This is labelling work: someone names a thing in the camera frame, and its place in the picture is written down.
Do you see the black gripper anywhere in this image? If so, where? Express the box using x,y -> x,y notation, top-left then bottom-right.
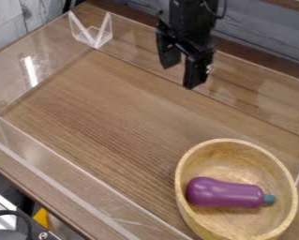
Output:
156,0 -> 219,89

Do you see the purple toy eggplant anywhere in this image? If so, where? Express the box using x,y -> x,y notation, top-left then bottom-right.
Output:
186,176 -> 275,208

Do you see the light wooden bowl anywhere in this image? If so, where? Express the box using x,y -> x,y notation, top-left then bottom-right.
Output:
174,139 -> 298,240

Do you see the yellow tag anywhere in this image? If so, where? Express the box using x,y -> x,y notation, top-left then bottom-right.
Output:
33,208 -> 50,229

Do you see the clear acrylic corner bracket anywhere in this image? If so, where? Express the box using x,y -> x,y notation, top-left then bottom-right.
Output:
68,12 -> 112,49

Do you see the black cable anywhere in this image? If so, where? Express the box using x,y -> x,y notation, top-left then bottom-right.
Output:
0,210 -> 33,240

